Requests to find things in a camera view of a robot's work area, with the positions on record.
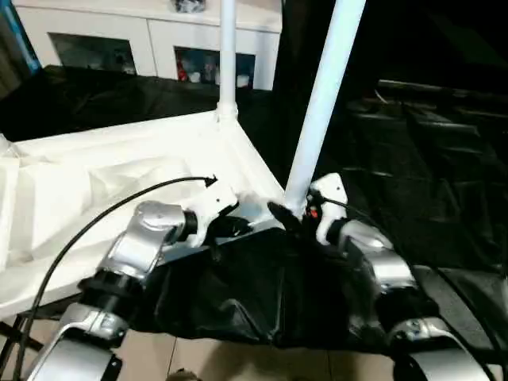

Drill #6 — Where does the white plastic table top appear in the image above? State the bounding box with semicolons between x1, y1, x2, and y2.
0;110;287;319

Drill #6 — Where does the black work mat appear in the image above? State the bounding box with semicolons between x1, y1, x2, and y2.
0;64;508;357

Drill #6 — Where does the small brown rounded object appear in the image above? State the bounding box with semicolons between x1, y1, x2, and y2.
165;368;200;381

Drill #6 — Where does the dark low shelf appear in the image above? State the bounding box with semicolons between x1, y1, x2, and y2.
375;79;508;101

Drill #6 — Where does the white glass-door cabinet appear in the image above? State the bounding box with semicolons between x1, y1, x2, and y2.
13;0;284;92

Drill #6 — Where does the grey curtain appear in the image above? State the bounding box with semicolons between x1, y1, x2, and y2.
0;0;41;93

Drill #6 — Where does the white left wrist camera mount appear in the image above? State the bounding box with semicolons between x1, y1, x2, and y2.
185;183;242;248

